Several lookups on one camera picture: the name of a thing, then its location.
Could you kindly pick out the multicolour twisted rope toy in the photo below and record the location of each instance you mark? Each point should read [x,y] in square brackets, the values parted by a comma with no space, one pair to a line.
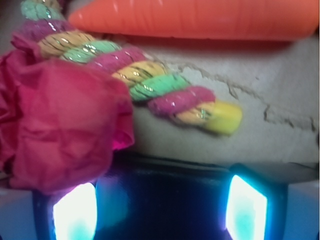
[167,94]

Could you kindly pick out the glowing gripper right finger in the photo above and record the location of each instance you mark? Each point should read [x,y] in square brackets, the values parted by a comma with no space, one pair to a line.
[246,211]

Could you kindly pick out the crumpled red paper ball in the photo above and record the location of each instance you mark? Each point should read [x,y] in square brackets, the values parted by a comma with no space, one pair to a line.
[60,122]

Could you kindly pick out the glossy black box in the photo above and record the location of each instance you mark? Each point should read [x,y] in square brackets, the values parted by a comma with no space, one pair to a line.
[142,197]

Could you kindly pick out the orange plastic carrot toy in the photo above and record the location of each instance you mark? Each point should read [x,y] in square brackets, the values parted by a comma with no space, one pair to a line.
[249,20]

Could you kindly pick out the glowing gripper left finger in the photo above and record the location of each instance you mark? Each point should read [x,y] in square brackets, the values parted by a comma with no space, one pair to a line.
[75,214]

